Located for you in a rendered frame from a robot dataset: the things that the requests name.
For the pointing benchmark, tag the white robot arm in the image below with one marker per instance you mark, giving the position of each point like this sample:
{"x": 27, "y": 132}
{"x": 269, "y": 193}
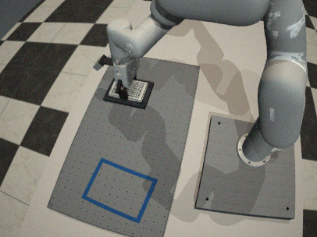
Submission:
{"x": 281, "y": 90}

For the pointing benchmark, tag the blue tape outline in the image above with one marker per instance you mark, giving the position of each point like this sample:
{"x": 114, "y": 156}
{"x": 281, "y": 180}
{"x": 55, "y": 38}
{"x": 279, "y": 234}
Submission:
{"x": 138, "y": 219}

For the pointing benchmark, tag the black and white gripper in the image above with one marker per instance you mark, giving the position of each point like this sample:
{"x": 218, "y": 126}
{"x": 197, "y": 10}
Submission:
{"x": 125, "y": 74}

